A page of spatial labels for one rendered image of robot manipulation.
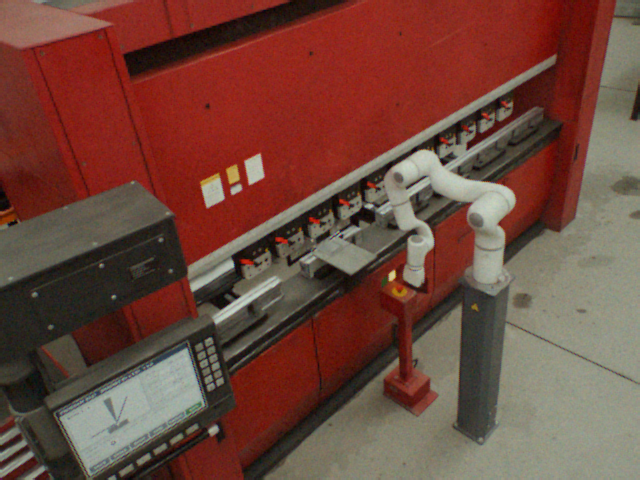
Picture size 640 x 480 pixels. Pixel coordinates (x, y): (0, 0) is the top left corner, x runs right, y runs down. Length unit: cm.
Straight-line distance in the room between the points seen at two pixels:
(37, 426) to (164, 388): 32
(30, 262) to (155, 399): 52
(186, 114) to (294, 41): 54
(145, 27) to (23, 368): 106
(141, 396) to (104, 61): 90
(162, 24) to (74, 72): 43
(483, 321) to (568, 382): 107
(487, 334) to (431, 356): 98
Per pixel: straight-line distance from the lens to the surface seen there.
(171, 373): 169
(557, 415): 352
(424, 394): 348
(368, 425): 337
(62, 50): 171
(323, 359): 308
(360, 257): 280
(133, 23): 200
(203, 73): 217
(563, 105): 441
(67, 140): 175
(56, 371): 267
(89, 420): 167
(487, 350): 285
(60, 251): 145
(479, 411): 316
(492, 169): 379
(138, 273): 150
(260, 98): 235
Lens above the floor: 266
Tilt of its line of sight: 34 degrees down
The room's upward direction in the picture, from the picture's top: 7 degrees counter-clockwise
